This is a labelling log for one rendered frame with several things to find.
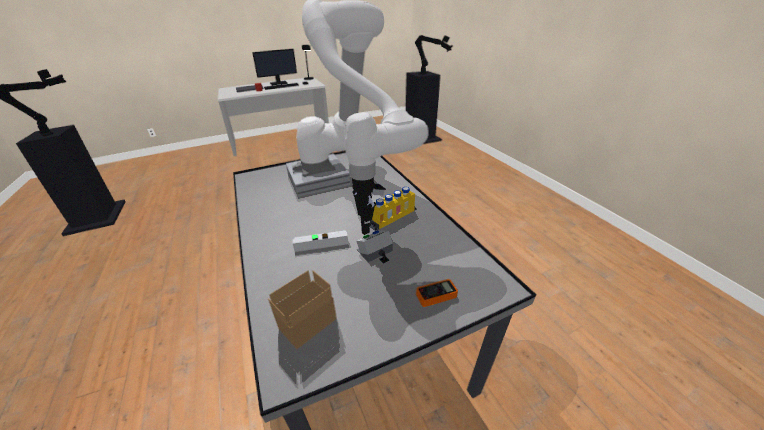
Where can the brown cardboard box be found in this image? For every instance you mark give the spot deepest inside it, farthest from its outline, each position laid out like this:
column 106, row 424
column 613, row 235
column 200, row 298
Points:
column 316, row 313

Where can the yellow rack with four tubes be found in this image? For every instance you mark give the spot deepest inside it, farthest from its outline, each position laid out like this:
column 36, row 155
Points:
column 392, row 205

